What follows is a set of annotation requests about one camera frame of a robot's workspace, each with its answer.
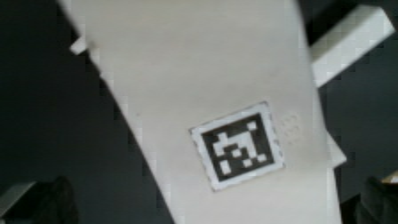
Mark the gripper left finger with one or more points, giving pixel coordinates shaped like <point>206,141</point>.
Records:
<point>39,203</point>

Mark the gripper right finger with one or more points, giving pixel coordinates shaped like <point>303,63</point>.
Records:
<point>378,206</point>

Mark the white cabinet top block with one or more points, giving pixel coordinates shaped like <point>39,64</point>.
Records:
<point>204,60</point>

